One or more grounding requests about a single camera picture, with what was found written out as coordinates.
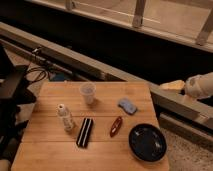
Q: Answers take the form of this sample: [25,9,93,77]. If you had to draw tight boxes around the small white bottle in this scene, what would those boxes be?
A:
[57,104,75,132]

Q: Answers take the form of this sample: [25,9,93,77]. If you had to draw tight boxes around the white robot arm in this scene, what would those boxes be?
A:
[160,72,213,99]

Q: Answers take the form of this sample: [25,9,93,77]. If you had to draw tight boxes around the blue sponge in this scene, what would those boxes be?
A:
[118,98,137,115]

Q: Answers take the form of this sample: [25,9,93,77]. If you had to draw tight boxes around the black round plate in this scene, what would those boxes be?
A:
[128,123,167,162]

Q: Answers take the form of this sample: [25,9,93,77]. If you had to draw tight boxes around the red pocket knife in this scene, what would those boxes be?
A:
[110,116,123,137]

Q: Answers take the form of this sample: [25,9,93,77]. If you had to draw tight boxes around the clear plastic cup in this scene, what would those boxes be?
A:
[79,82,96,105]

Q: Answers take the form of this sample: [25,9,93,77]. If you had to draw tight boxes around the black white striped box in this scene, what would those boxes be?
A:
[76,118,93,148]

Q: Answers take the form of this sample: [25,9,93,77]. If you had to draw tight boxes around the black chair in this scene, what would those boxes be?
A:
[0,44,36,159]

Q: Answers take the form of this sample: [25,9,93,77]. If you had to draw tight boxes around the black cables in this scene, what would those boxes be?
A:
[25,47,56,83]

